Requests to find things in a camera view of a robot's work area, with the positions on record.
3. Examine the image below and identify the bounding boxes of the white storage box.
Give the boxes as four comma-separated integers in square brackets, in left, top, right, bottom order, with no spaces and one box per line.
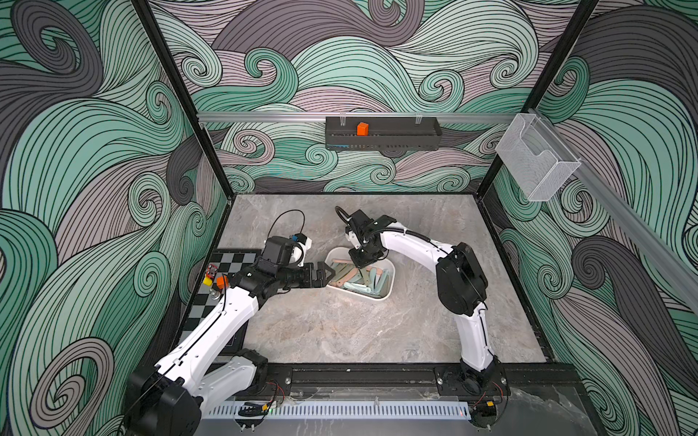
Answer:
[325,247,396,302]

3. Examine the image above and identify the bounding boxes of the orange cube on shelf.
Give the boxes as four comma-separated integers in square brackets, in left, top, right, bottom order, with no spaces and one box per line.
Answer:
[356,122,369,136]

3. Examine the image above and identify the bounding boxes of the small colourful toy blocks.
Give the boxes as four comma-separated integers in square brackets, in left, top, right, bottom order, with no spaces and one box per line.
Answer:
[203,263,229,292]

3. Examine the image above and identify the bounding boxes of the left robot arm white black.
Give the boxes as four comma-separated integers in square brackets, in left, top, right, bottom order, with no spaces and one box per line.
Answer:
[123,234,334,435]

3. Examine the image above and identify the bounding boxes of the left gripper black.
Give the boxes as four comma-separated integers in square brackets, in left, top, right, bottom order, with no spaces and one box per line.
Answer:
[273,262,333,290]

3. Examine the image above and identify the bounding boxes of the aluminium rail right wall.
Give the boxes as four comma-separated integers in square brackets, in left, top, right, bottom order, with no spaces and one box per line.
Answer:
[574,160,698,317]

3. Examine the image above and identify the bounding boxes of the aluminium rail wall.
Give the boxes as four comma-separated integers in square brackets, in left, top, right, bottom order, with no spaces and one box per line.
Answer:
[196,111,516,125]
[574,160,698,317]

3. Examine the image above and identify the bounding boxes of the white slotted cable duct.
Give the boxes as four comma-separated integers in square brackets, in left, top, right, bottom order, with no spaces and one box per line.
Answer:
[204,400,471,421]

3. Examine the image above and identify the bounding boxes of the clear plastic wall bin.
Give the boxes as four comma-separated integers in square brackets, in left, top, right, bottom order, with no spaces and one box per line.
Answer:
[496,113,581,203]

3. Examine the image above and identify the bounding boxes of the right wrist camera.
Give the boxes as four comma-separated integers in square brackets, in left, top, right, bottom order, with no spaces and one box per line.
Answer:
[345,210,397,245]

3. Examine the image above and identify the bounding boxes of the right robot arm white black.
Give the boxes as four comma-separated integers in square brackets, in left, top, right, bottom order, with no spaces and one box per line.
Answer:
[336,206,501,397]

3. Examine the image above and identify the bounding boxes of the pink folding knife top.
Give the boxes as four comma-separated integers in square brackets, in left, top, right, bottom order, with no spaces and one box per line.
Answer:
[335,268,378,288]

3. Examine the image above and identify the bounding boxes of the aluminium rail back wall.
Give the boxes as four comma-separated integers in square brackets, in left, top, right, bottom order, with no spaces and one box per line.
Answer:
[196,111,516,125]

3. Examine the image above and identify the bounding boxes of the checkerboard mat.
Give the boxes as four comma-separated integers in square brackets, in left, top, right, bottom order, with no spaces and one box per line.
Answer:
[179,249,261,356]

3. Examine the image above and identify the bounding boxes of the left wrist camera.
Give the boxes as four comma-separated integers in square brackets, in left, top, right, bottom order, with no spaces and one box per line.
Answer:
[256,234,312,274]

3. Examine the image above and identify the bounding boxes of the black wall shelf tray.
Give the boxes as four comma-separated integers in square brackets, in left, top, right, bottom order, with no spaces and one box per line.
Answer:
[325,117,443,153]

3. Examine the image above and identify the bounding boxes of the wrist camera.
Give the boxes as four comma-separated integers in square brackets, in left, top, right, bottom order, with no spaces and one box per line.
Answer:
[345,210,397,245]
[256,234,312,274]

